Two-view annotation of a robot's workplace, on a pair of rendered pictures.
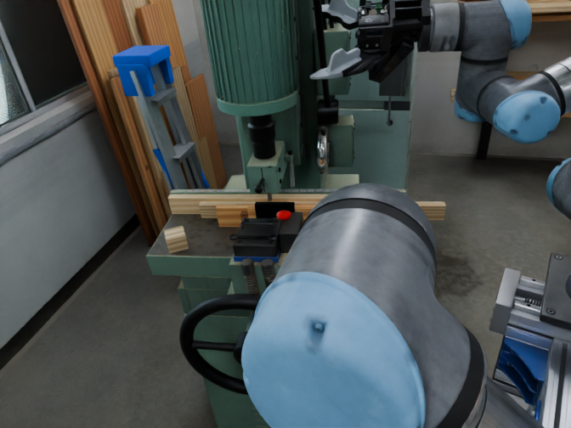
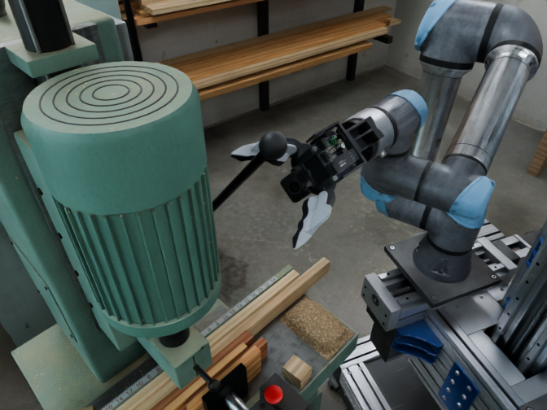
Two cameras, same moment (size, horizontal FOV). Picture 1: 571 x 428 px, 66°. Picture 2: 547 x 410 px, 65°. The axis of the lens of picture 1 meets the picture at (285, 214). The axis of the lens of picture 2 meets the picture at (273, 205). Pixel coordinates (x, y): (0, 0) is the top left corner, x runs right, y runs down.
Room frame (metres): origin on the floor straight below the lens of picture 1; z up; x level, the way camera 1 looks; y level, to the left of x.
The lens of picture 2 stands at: (0.56, 0.28, 1.70)
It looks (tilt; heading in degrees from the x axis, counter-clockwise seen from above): 40 degrees down; 304
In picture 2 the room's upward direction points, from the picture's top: straight up
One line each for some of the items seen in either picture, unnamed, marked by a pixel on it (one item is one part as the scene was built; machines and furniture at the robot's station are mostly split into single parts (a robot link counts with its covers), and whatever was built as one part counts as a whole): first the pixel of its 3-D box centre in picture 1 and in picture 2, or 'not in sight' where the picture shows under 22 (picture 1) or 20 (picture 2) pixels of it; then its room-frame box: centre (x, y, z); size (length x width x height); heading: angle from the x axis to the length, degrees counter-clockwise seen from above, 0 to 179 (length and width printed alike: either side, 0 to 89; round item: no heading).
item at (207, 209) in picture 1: (317, 210); (232, 342); (0.91, -0.08, 0.92); 0.60 x 0.02 x 0.04; 79
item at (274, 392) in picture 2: (284, 215); (273, 394); (0.75, 0.00, 1.02); 0.03 x 0.03 x 0.01
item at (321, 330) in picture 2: not in sight; (316, 320); (0.79, -0.22, 0.92); 0.14 x 0.09 x 0.04; 169
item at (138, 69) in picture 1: (184, 183); not in sight; (1.76, 0.44, 0.58); 0.27 x 0.25 x 1.16; 71
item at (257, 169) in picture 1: (268, 168); (172, 342); (0.95, 0.03, 1.03); 0.14 x 0.07 x 0.09; 169
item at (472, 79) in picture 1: (483, 89); (391, 172); (0.74, -0.36, 1.25); 0.11 x 0.08 x 0.11; 1
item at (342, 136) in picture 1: (336, 141); not in sight; (1.08, -0.15, 1.02); 0.09 x 0.07 x 0.12; 79
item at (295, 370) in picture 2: not in sight; (297, 371); (0.77, -0.10, 0.92); 0.04 x 0.04 x 0.03; 85
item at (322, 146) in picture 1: (323, 150); not in sight; (1.03, -0.11, 1.02); 0.12 x 0.03 x 0.12; 169
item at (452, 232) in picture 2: not in sight; (455, 215); (0.64, -0.65, 0.98); 0.13 x 0.12 x 0.14; 1
